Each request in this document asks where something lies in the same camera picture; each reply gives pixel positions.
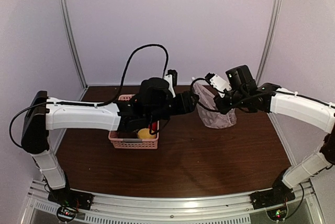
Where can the front aluminium rail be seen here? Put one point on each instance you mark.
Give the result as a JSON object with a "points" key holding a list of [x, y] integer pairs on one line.
{"points": [[233, 208]]}

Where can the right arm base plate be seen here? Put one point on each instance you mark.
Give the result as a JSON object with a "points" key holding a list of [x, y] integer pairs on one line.
{"points": [[269, 198]]}

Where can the clear zip top bag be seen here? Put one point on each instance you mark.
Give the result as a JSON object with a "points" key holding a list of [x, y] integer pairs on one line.
{"points": [[207, 110]]}

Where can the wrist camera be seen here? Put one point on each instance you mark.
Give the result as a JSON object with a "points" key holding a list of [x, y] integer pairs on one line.
{"points": [[171, 78], [218, 83]]}

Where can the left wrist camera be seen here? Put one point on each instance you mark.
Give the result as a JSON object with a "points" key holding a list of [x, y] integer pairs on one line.
{"points": [[171, 78]]}

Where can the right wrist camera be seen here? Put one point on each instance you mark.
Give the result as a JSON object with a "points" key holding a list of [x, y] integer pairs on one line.
{"points": [[218, 83]]}

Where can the pink plastic basket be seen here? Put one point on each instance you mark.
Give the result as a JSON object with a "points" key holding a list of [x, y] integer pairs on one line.
{"points": [[129, 140]]}

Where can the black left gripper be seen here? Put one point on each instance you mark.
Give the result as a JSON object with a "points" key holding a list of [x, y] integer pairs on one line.
{"points": [[186, 105]]}

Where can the right aluminium frame post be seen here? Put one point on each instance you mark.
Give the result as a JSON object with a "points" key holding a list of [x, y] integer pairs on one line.
{"points": [[276, 8]]}

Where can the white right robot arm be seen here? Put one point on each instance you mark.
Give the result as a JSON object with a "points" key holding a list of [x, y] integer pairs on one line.
{"points": [[306, 124]]}

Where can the aluminium frame post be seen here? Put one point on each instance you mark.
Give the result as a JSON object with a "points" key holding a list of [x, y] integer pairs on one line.
{"points": [[276, 8], [71, 42]]}

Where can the red toy fruit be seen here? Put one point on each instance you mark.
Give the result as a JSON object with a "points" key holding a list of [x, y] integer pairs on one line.
{"points": [[153, 128]]}

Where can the yellow toy fruit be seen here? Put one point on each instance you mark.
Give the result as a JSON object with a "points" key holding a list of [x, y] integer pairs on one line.
{"points": [[145, 134]]}

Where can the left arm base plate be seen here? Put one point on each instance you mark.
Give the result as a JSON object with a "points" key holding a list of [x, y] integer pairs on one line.
{"points": [[71, 198]]}

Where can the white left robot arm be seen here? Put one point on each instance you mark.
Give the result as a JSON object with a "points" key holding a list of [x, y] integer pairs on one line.
{"points": [[48, 113]]}

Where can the left aluminium frame post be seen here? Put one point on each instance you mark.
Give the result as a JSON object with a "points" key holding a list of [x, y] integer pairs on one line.
{"points": [[71, 42]]}

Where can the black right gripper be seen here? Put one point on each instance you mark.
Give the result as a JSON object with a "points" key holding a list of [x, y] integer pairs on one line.
{"points": [[223, 108]]}

